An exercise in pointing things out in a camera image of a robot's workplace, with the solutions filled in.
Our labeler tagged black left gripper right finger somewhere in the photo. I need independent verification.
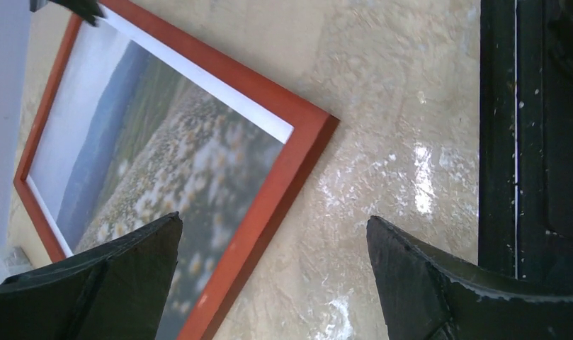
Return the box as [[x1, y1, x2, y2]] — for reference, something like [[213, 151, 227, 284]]
[[366, 215, 573, 339]]

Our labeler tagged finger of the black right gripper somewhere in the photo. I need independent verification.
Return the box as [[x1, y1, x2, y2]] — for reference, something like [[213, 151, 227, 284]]
[[30, 0, 106, 26]]

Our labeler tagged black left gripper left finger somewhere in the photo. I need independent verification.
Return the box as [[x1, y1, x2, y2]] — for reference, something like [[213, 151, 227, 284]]
[[0, 212, 183, 339]]

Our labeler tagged red wooden photo frame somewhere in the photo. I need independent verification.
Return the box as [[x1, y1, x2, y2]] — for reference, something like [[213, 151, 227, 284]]
[[13, 0, 341, 340]]

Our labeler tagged landscape photo with flowers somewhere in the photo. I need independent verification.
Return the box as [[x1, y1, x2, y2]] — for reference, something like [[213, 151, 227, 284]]
[[26, 8, 293, 339]]

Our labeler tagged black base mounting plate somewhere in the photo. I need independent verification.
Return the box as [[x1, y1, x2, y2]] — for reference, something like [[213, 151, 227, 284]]
[[478, 1, 573, 293]]

